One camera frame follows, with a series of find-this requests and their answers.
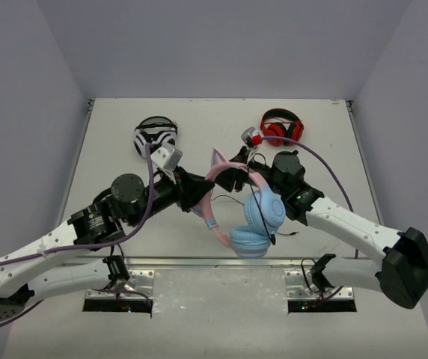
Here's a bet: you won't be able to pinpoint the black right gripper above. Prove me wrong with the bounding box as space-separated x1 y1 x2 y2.
207 147 287 196

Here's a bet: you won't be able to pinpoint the pink blue cat-ear headphones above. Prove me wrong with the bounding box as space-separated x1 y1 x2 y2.
192 147 286 258

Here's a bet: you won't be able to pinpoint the thin black headphone cable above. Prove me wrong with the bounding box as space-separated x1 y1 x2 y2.
210 151 299 246

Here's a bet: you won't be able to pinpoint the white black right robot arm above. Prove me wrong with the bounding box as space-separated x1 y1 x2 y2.
202 149 428 309

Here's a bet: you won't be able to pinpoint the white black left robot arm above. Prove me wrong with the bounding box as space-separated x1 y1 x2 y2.
0 168 215 327

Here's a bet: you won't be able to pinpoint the red black headphones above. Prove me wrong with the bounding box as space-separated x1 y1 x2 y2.
260 108 305 147

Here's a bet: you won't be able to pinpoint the white black headphones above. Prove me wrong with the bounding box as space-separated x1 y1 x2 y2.
133 116 178 159

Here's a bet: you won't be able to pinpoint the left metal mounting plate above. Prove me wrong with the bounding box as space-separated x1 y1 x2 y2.
85 268 156 300

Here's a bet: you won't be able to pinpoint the metal mounting plate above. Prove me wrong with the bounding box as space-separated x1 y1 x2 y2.
85 268 156 300
284 269 354 299

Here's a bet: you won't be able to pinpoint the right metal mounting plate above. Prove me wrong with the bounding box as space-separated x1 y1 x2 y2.
284 269 354 299

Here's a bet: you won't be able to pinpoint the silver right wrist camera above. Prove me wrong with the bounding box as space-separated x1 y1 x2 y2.
241 126 263 150

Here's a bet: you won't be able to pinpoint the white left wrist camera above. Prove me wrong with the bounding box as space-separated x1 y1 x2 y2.
150 143 183 183

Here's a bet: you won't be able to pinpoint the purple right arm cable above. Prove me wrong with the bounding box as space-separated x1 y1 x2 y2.
260 136 361 259

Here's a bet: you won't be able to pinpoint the front aluminium rail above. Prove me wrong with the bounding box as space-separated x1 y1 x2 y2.
60 255 353 269

